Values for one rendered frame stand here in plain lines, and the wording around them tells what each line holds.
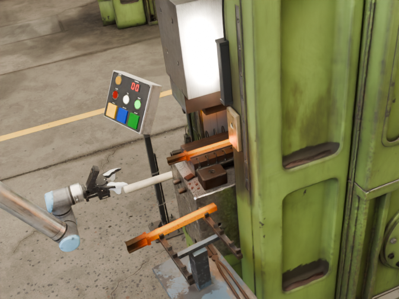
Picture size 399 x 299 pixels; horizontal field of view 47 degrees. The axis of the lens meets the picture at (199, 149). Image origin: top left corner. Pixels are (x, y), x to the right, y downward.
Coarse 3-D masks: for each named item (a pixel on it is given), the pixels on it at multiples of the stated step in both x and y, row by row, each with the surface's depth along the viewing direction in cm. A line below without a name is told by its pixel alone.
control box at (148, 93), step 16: (112, 80) 263; (128, 80) 254; (144, 80) 252; (112, 96) 263; (128, 96) 254; (144, 96) 246; (128, 112) 254; (144, 112) 246; (128, 128) 255; (144, 128) 249
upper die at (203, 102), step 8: (176, 88) 203; (176, 96) 208; (184, 96) 195; (200, 96) 198; (208, 96) 199; (216, 96) 201; (184, 104) 199; (192, 104) 198; (200, 104) 200; (208, 104) 201; (216, 104) 203
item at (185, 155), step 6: (216, 144) 224; (222, 144) 224; (192, 150) 222; (198, 150) 222; (204, 150) 222; (174, 156) 219; (180, 156) 219; (186, 156) 218; (168, 162) 219; (174, 162) 219
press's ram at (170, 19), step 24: (168, 0) 174; (192, 0) 170; (216, 0) 172; (168, 24) 185; (192, 24) 174; (216, 24) 177; (168, 48) 196; (192, 48) 179; (216, 48) 183; (168, 72) 209; (192, 72) 184; (216, 72) 189; (192, 96) 190
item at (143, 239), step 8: (208, 208) 192; (216, 208) 193; (184, 216) 189; (192, 216) 189; (200, 216) 190; (168, 224) 186; (176, 224) 186; (184, 224) 187; (144, 232) 183; (152, 232) 184; (160, 232) 183; (168, 232) 185; (128, 240) 180; (136, 240) 179; (144, 240) 182; (152, 240) 182; (128, 248) 179; (136, 248) 181
